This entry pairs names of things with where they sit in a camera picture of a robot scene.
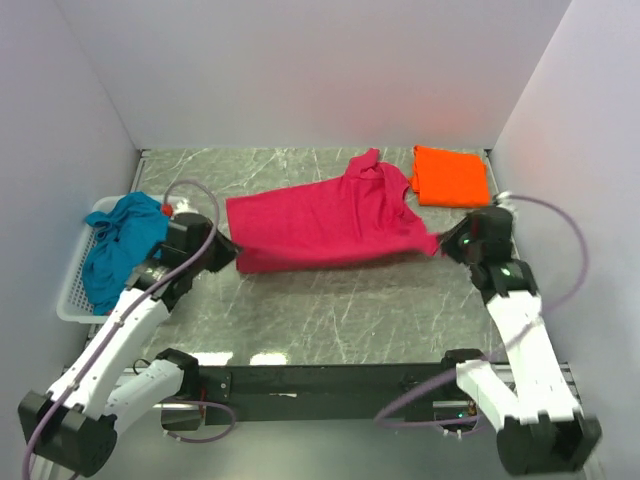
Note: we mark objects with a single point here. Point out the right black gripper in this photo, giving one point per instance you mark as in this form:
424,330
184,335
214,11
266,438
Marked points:
449,239

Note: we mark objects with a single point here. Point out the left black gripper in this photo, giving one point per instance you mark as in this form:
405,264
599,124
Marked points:
227,252

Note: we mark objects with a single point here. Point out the pink t shirt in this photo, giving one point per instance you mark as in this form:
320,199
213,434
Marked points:
359,216

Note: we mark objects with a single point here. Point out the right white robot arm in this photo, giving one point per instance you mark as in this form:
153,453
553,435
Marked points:
540,426

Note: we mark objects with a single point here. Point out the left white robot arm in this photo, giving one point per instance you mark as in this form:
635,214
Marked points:
76,423

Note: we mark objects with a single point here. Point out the blue t shirt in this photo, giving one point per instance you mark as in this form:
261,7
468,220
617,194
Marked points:
123,237

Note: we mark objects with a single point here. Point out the folded orange t shirt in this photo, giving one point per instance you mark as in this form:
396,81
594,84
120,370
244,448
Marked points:
443,178

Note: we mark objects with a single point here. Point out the white plastic laundry basket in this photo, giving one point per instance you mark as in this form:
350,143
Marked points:
73,305

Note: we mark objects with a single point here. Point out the black base beam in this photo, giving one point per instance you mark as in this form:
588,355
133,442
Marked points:
299,393

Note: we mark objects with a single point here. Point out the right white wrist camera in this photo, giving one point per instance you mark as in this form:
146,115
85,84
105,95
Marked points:
502,198

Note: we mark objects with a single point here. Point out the aluminium frame rail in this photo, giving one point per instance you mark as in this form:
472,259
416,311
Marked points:
437,403

